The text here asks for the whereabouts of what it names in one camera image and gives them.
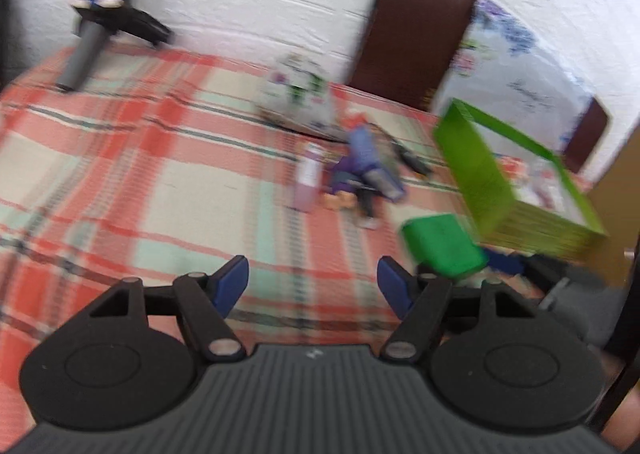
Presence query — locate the red white small toy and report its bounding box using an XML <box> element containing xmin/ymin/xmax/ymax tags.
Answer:
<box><xmin>344</xmin><ymin>106</ymin><xmax>370</xmax><ymax>131</ymax></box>

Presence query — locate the floral printed sheet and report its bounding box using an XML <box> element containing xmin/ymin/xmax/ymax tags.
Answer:
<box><xmin>442</xmin><ymin>0</ymin><xmax>598</xmax><ymax>160</ymax></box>

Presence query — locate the large brown chair backrest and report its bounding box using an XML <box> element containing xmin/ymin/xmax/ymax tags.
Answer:
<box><xmin>346</xmin><ymin>0</ymin><xmax>478</xmax><ymax>113</ymax></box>

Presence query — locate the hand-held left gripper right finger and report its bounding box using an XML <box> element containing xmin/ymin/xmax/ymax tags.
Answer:
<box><xmin>377</xmin><ymin>256</ymin><xmax>541</xmax><ymax>363</ymax></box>

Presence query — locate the purple doll figure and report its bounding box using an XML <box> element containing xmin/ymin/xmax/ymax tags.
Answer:
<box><xmin>320</xmin><ymin>156</ymin><xmax>382</xmax><ymax>231</ymax></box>

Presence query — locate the white floral pouch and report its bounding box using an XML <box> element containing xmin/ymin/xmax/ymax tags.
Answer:
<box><xmin>256</xmin><ymin>53</ymin><xmax>335</xmax><ymax>139</ymax></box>

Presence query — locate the pink bottle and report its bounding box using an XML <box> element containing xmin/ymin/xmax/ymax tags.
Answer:
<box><xmin>291</xmin><ymin>143</ymin><xmax>324</xmax><ymax>213</ymax></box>

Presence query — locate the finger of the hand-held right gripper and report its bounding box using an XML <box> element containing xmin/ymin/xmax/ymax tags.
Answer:
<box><xmin>481</xmin><ymin>249</ymin><xmax>527</xmax><ymax>278</ymax></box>

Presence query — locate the red plaid tablecloth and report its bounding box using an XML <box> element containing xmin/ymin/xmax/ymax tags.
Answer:
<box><xmin>0</xmin><ymin>41</ymin><xmax>601</xmax><ymax>437</ymax></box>

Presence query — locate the person's right forearm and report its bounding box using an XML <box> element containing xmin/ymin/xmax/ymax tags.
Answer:
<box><xmin>599</xmin><ymin>399</ymin><xmax>640</xmax><ymax>454</ymax></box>

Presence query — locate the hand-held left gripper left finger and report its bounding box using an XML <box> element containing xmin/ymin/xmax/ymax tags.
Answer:
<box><xmin>90</xmin><ymin>255</ymin><xmax>250</xmax><ymax>363</ymax></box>

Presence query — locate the small green box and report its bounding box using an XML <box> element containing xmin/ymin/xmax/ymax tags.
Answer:
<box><xmin>401</xmin><ymin>214</ymin><xmax>490</xmax><ymax>281</ymax></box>

